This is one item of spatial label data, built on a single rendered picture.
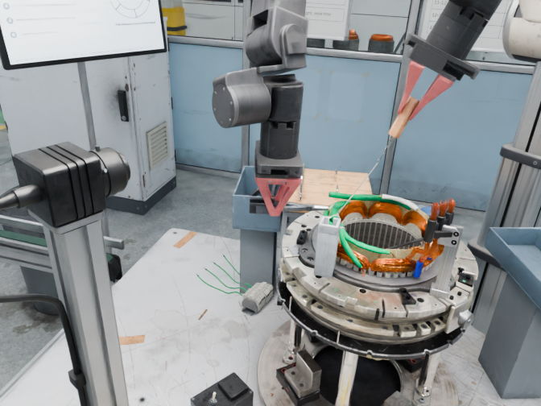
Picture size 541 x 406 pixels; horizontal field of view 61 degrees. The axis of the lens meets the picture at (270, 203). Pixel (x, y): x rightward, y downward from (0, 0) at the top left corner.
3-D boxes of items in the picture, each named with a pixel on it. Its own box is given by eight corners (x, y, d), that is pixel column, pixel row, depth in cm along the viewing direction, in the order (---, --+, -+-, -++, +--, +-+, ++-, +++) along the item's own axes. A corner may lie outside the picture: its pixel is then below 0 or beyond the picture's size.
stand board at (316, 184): (281, 211, 98) (281, 201, 97) (287, 176, 115) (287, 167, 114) (374, 218, 97) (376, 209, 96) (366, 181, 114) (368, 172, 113)
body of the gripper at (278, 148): (256, 176, 64) (259, 126, 61) (254, 151, 73) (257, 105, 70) (302, 178, 65) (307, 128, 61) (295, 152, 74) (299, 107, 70)
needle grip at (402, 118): (390, 136, 66) (412, 97, 63) (386, 132, 67) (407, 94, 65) (399, 139, 66) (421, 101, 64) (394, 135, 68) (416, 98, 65)
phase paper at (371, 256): (344, 267, 70) (347, 242, 68) (344, 262, 71) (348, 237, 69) (397, 276, 68) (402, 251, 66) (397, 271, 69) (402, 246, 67)
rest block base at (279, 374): (297, 367, 91) (298, 360, 90) (320, 398, 85) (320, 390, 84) (275, 376, 89) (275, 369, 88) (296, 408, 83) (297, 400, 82)
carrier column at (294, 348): (287, 356, 93) (293, 273, 84) (289, 347, 96) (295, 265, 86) (299, 358, 93) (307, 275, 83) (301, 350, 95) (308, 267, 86)
